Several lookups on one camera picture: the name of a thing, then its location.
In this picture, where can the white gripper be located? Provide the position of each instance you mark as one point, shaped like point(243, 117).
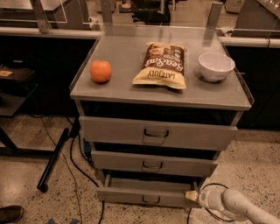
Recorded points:
point(206, 199)

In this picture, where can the grey bottom drawer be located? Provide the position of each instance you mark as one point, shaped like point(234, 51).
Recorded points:
point(145, 192)

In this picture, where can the grey drawer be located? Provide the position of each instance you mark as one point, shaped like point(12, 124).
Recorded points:
point(152, 133)
point(145, 192)
point(129, 162)

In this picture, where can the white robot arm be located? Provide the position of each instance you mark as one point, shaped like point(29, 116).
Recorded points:
point(232, 204)

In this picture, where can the grey middle drawer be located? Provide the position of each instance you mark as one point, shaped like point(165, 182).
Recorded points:
point(129, 162)

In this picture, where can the grey drawer cabinet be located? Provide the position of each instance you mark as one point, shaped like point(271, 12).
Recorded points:
point(202, 102)

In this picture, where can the grey top drawer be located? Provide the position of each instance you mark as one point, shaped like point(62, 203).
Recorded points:
point(152, 133)

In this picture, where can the white bowl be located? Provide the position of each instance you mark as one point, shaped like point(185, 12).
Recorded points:
point(215, 66)

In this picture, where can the sea salt chips bag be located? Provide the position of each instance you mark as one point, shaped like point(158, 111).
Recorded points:
point(163, 65)

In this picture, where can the black stand leg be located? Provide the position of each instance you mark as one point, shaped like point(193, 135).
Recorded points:
point(42, 184)

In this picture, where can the orange fruit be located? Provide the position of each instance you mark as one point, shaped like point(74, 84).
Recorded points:
point(100, 71)

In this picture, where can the dark side table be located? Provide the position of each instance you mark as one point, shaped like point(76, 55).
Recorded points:
point(15, 88)

